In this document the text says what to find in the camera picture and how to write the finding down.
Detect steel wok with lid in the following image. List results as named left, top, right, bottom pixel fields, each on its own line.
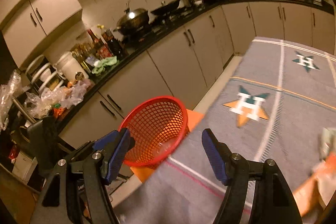
left=113, top=1, right=149, bottom=36

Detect green cloth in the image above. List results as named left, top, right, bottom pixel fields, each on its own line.
left=92, top=56, right=117, bottom=76

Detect red mesh plastic basket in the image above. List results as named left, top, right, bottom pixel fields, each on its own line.
left=119, top=96, right=190, bottom=169

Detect white lidded bucket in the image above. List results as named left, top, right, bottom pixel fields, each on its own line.
left=53, top=51, right=89, bottom=82

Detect orange stool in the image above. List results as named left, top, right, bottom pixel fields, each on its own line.
left=129, top=108, right=206, bottom=184

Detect white dish rack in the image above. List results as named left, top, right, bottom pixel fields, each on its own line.
left=25, top=55, right=64, bottom=95

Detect grey star patterned tablecloth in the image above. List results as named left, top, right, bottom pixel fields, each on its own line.
left=114, top=38, right=335, bottom=223

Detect crumpled plastic bags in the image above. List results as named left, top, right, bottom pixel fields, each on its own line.
left=25, top=79, right=92, bottom=119

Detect black frying pan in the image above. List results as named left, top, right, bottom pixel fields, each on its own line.
left=150, top=0, right=181, bottom=16

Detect dark soy sauce bottle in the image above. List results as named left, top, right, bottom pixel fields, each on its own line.
left=97, top=24, right=125, bottom=60

